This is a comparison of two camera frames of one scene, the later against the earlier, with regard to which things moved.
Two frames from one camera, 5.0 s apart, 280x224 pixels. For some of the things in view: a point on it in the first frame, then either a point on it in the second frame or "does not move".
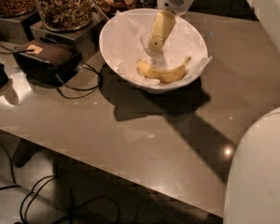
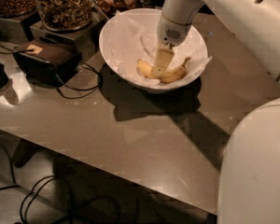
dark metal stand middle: x=85 y=40 does not move
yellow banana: x=163 y=76 does not move
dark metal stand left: x=16 y=29 does not move
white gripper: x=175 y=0 → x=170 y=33
